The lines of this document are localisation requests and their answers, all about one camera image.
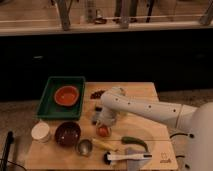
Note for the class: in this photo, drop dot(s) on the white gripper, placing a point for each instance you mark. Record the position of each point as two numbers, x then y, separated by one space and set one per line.
106 117

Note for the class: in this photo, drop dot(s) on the red orange apple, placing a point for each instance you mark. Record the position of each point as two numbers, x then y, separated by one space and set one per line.
103 132

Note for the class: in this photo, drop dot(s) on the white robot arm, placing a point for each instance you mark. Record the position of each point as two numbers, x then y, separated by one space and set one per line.
197 122

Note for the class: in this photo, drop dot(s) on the small metal cup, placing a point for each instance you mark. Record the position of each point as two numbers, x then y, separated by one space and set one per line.
85 147

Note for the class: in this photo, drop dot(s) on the white paper cup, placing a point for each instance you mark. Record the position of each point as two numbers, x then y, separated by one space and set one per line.
41 132

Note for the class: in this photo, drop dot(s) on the blue sponge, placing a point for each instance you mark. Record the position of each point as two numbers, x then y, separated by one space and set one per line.
95 118

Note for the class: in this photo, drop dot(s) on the black rectangular block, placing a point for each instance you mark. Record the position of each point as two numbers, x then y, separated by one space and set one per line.
98 108

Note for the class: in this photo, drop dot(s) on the yellow banana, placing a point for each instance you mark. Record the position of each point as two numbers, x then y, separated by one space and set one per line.
103 145

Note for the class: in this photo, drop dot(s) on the green chili pepper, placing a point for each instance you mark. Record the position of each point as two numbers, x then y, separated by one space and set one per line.
133 140

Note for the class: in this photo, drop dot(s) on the bunch of dark grapes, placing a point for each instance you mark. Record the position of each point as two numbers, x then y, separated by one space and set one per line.
97 94

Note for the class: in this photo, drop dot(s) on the dark maroon bowl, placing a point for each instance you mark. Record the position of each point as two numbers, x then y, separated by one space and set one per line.
67 134

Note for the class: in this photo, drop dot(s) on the grey cloth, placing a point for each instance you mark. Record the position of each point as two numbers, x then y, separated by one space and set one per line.
136 165

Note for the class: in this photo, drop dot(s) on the orange bowl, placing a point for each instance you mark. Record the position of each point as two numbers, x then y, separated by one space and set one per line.
66 95

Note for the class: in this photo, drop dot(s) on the green plastic tray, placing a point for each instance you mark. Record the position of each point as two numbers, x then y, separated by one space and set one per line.
48 109

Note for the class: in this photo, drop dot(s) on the black stand at left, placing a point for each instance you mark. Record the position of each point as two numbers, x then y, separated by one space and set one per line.
6 150

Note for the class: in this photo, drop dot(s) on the white handled brush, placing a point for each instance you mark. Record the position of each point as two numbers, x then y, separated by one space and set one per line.
109 158

